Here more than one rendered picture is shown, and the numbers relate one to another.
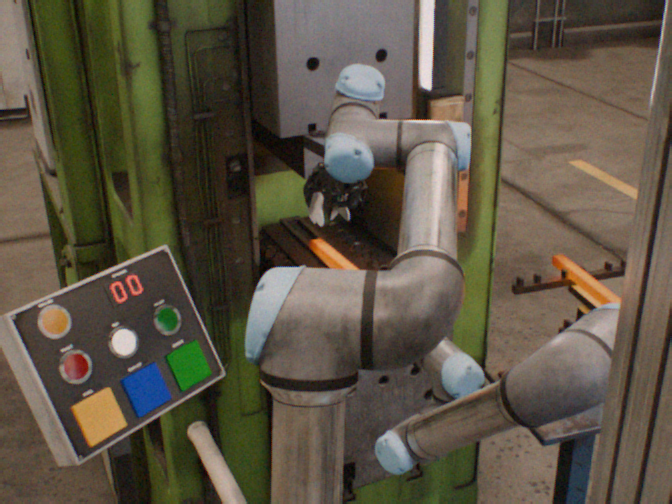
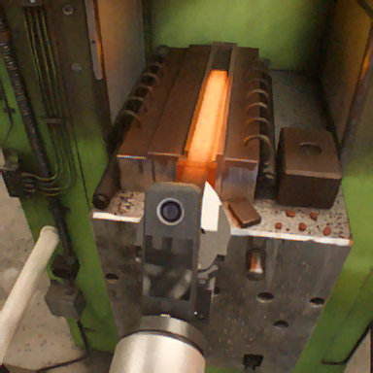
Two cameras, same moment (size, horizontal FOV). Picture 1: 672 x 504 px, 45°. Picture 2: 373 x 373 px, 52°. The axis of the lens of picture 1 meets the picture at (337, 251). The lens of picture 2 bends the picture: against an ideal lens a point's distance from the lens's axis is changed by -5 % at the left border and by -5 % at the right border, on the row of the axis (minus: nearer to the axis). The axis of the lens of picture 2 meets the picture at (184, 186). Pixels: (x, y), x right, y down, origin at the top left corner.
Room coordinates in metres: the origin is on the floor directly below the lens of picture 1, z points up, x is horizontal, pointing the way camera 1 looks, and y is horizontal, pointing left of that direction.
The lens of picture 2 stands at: (1.25, -0.27, 1.32)
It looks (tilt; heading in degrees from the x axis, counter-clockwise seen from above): 41 degrees down; 33
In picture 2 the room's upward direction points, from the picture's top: straight up
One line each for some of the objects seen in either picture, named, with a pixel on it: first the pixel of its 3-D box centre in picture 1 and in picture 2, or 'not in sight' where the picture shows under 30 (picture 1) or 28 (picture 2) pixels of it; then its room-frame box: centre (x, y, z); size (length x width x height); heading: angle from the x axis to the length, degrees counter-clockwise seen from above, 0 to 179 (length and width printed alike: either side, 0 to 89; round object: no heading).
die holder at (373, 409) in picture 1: (333, 349); (223, 207); (1.84, 0.01, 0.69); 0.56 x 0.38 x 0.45; 25
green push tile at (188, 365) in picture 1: (187, 365); not in sight; (1.30, 0.29, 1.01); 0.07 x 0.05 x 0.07; 140
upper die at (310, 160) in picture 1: (308, 124); not in sight; (1.81, 0.06, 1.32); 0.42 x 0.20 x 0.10; 25
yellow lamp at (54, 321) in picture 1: (54, 321); not in sight; (1.20, 0.48, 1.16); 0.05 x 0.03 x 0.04; 115
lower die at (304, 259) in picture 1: (312, 265); (202, 103); (1.81, 0.06, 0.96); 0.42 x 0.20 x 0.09; 25
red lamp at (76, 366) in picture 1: (75, 366); not in sight; (1.18, 0.45, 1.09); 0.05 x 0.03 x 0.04; 115
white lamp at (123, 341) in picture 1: (123, 342); not in sight; (1.25, 0.38, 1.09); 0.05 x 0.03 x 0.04; 115
